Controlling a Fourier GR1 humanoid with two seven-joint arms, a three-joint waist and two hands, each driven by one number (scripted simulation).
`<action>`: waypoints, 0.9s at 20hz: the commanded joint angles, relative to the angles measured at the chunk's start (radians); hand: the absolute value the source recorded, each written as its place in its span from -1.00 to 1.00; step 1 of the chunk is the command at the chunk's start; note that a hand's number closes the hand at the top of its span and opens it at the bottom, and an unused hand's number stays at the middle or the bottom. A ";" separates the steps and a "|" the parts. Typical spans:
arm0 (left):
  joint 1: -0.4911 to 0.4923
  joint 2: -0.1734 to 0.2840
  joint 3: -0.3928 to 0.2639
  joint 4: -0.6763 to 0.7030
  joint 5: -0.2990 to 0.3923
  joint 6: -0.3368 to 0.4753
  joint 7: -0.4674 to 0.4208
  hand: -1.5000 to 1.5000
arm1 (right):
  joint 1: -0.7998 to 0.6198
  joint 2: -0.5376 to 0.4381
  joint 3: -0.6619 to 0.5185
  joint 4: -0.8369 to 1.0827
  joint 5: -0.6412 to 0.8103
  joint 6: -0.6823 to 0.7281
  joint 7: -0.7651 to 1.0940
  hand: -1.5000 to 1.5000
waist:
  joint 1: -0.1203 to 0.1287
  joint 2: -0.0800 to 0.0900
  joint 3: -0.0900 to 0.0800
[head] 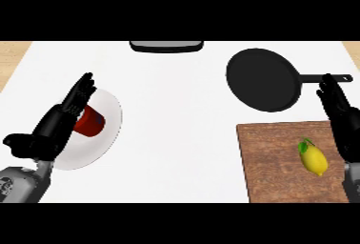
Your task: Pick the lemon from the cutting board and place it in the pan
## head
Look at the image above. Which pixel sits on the brown wooden cutting board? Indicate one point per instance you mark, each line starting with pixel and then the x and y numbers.
pixel 285 165

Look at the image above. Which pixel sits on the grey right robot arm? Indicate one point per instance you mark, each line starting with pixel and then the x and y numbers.
pixel 353 182

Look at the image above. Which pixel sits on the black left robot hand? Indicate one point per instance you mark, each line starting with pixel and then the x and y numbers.
pixel 52 127

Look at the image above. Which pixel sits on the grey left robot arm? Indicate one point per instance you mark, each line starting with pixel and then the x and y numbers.
pixel 22 184

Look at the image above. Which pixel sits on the black frying pan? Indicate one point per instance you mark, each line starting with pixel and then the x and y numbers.
pixel 263 79

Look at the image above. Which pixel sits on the yellow lemon with leaf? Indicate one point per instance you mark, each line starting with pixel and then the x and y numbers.
pixel 313 158

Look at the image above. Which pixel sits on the white round plate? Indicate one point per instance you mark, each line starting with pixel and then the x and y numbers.
pixel 96 136

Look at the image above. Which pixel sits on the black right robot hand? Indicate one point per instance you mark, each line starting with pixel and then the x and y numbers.
pixel 343 120

